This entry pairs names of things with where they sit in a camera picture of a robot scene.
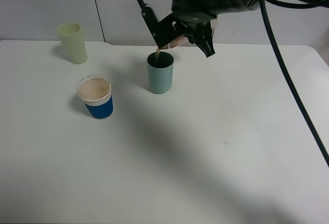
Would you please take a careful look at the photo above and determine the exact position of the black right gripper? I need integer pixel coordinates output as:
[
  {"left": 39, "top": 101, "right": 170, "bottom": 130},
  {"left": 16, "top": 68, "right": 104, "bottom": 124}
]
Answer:
[{"left": 178, "top": 13, "right": 217, "bottom": 58}]

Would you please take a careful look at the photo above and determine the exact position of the teal plastic cup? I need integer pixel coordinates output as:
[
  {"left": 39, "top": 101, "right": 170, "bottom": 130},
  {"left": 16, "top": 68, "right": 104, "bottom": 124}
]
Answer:
[{"left": 147, "top": 52, "right": 174, "bottom": 94}]

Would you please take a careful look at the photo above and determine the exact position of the clear bottle pink label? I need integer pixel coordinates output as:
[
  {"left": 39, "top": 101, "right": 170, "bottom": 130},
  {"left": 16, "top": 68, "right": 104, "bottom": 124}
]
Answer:
[{"left": 155, "top": 20, "right": 219, "bottom": 52}]

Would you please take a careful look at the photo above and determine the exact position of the blue sleeved paper cup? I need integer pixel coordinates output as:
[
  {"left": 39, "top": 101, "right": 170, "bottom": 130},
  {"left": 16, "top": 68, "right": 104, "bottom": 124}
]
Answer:
[{"left": 76, "top": 74, "right": 114, "bottom": 120}]

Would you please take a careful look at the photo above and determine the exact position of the pale green plastic cup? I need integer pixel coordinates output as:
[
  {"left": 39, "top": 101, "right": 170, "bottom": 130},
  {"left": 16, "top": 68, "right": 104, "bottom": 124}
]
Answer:
[{"left": 56, "top": 23, "right": 88, "bottom": 64}]

